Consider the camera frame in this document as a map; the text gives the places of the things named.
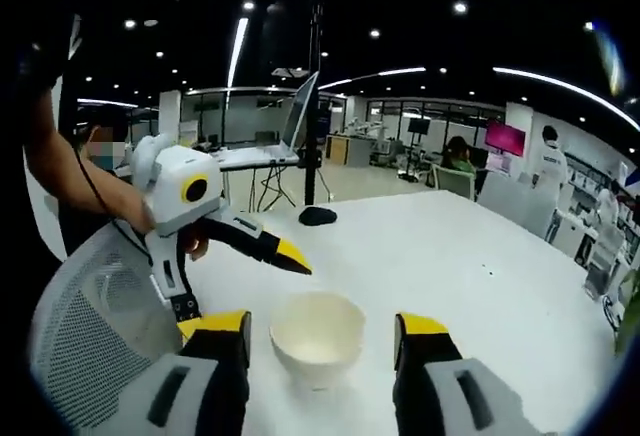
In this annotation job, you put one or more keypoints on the green potted plant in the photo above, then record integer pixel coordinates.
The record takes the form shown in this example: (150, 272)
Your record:
(631, 311)

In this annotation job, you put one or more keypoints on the curved ceiling light strip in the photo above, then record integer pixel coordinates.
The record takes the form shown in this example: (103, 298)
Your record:
(565, 93)

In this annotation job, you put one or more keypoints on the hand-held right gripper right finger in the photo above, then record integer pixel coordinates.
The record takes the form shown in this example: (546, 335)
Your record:
(450, 391)

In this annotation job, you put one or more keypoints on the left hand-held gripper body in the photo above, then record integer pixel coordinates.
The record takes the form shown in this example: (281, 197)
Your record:
(175, 181)

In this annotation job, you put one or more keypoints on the black tripod stand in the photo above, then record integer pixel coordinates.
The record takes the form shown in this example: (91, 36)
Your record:
(314, 106)

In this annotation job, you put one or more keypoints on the white mesh office chair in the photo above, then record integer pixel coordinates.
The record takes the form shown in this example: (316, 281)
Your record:
(85, 316)

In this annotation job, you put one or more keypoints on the person's left hand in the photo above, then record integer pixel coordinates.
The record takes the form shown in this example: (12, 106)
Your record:
(198, 246)

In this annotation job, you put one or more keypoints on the silver laptop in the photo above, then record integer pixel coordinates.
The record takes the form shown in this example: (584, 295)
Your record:
(285, 131)

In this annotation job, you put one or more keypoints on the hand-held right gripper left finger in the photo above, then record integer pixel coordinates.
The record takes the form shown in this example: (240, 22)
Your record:
(200, 386)

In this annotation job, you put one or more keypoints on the white table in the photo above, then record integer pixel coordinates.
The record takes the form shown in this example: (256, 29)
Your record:
(450, 276)

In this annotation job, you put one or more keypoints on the black computer mouse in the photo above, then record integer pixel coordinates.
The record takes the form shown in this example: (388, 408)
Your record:
(318, 216)

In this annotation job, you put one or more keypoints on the straight ceiling light strip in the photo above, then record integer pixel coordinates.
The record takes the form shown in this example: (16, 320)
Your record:
(237, 51)

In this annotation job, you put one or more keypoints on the person's black clothed torso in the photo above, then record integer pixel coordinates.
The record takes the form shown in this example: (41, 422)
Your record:
(25, 106)

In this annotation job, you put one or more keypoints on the white bowl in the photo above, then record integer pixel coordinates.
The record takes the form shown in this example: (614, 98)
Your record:
(317, 341)

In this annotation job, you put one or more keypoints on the pink display screen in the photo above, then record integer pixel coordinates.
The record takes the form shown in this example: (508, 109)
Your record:
(505, 136)

